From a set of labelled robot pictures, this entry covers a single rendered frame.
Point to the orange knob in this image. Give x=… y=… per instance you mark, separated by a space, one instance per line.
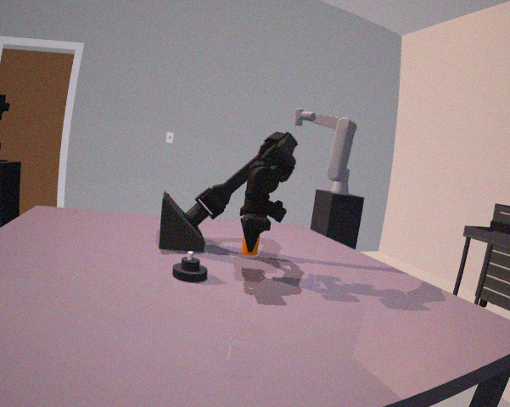
x=244 y=248

